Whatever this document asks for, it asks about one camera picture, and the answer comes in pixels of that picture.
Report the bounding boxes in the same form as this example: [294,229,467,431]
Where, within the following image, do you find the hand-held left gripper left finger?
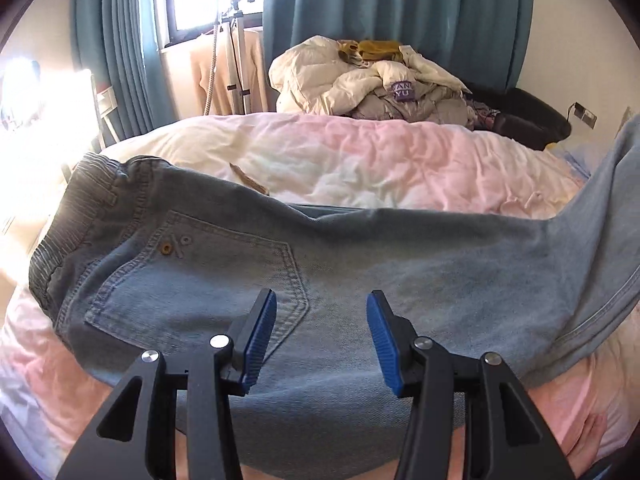
[55,287,277,480]

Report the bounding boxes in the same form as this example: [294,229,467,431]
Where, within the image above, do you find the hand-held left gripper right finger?
[366,290,576,480]

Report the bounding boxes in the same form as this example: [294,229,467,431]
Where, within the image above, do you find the grey-blue denim jeans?
[27,112,640,471]

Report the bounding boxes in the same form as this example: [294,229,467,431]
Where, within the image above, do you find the brown cloth strip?
[229,161,271,197]

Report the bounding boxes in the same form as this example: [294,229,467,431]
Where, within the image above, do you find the pastel pink white blanket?
[0,112,640,480]

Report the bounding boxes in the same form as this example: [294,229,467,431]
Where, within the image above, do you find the dark patterned garment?
[462,95,501,131]

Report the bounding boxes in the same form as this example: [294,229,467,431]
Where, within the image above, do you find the light blue pillow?
[547,137,608,181]

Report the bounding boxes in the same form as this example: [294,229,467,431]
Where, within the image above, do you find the beige sweater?
[189,30,268,116]

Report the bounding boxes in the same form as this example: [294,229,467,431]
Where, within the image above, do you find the white down jacket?
[269,35,386,117]

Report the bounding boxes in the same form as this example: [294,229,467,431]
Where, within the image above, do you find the black sofa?
[470,86,572,151]

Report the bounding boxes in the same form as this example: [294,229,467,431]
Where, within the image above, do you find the garment steamer stand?
[205,0,258,116]

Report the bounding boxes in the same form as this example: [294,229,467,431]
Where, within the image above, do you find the white chair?
[60,72,103,181]

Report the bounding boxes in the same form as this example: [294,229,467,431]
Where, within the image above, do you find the small white stand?
[96,86,123,143]

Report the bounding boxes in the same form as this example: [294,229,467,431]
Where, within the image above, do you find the cream shirt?
[400,45,473,95]

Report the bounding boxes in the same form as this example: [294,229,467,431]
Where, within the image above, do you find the white vanity desk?
[0,120,76,281]

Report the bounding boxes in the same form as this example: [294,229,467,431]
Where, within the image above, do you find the mustard yellow garment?
[336,39,405,63]

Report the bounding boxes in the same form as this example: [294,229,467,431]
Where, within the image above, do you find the narrow teal curtain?
[72,0,176,136]

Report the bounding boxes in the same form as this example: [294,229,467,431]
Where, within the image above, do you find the wide teal curtain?
[262,0,533,113]

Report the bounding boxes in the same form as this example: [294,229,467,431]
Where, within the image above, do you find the oval lit mirror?
[0,57,41,121]

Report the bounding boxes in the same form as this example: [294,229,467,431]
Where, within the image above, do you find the wall socket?
[570,102,598,128]

